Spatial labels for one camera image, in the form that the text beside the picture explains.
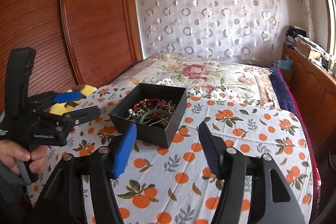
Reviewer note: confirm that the window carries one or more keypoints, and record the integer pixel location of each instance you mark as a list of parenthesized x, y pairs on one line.
[(331, 13)]

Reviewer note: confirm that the black jewelry box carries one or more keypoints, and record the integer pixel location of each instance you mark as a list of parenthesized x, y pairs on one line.
[(144, 97)]

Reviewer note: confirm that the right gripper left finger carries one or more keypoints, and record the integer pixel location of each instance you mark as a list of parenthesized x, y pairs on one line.
[(61, 199)]

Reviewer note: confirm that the circle pattern curtain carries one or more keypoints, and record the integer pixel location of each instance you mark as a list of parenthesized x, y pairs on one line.
[(241, 31)]

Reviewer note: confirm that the dark blue blanket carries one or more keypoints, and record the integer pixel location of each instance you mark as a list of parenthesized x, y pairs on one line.
[(287, 101)]

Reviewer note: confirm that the orange print bedsheet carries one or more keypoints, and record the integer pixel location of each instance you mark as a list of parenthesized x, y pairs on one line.
[(175, 185)]

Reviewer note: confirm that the wooden side cabinet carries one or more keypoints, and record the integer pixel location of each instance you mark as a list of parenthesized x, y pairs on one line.
[(314, 91)]

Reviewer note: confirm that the person's left hand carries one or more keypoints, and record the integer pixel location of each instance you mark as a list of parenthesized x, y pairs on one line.
[(11, 151)]

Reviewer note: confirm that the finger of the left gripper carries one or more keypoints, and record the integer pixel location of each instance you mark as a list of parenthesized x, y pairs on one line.
[(67, 121), (50, 98)]

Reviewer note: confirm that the red wooden wardrobe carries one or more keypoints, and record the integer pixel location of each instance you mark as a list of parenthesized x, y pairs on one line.
[(77, 41)]

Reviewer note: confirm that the green bangle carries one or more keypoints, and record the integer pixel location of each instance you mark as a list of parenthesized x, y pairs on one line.
[(153, 113)]

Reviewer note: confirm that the teal cloth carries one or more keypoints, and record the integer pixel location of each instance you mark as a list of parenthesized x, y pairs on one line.
[(283, 64)]

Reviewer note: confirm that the clutter pile on cabinet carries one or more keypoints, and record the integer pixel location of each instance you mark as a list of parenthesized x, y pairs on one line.
[(296, 39)]

